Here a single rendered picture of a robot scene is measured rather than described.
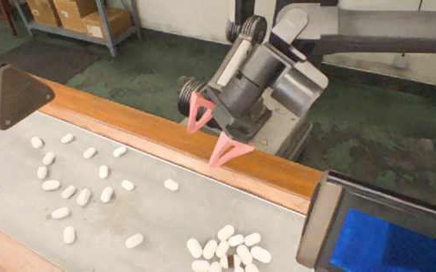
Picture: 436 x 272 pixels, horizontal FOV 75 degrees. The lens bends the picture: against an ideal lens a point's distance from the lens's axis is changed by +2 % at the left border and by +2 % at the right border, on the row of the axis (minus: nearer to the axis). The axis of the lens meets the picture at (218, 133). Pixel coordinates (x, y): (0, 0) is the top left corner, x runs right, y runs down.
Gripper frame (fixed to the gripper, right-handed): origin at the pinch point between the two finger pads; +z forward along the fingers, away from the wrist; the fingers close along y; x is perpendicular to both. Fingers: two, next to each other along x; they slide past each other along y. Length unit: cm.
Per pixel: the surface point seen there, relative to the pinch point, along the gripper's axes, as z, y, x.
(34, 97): 2.0, 3.7, 25.5
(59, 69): 96, 221, -25
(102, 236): 27.0, 1.3, 5.9
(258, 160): 1.5, 2.7, -21.1
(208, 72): 24, 161, -114
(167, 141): 12.7, 18.5, -7.6
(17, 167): 36.9, 28.6, 17.9
